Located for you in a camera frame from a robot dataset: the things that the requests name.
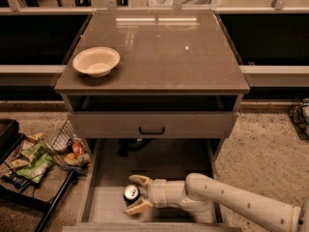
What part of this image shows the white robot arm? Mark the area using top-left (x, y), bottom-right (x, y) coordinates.
top-left (123, 173), bottom-right (309, 232)

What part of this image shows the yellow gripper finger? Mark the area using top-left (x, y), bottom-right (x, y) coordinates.
top-left (129, 175), bottom-right (152, 188)
top-left (124, 197), bottom-right (154, 216)

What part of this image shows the pepsi can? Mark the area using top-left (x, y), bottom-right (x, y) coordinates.
top-left (123, 185), bottom-right (140, 204)

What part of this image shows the black wire basket left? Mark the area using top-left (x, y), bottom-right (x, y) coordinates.
top-left (51, 120), bottom-right (91, 176)

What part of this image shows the white paper bowl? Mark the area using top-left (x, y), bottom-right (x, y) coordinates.
top-left (72, 47), bottom-right (120, 77)

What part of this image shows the black drawer handle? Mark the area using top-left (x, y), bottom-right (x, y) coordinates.
top-left (138, 127), bottom-right (165, 135)

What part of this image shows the closed top drawer front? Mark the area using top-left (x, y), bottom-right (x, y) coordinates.
top-left (68, 111), bottom-right (239, 138)

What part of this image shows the open middle drawer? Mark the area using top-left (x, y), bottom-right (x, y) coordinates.
top-left (63, 138), bottom-right (242, 232)

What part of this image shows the orange snack packet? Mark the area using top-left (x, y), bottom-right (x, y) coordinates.
top-left (71, 141), bottom-right (84, 158)

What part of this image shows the black wire basket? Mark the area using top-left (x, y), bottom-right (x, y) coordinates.
top-left (51, 120), bottom-right (91, 176)
top-left (289, 99), bottom-right (309, 140)

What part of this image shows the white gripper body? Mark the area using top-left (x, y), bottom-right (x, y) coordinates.
top-left (147, 179), bottom-right (186, 208)

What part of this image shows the grey drawer cabinet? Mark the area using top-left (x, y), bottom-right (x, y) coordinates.
top-left (54, 9), bottom-right (251, 232)

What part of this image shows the green snack bag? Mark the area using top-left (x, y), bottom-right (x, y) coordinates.
top-left (16, 140), bottom-right (53, 184)

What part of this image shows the black wire basket right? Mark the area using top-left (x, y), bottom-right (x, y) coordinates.
top-left (289, 99), bottom-right (309, 140)

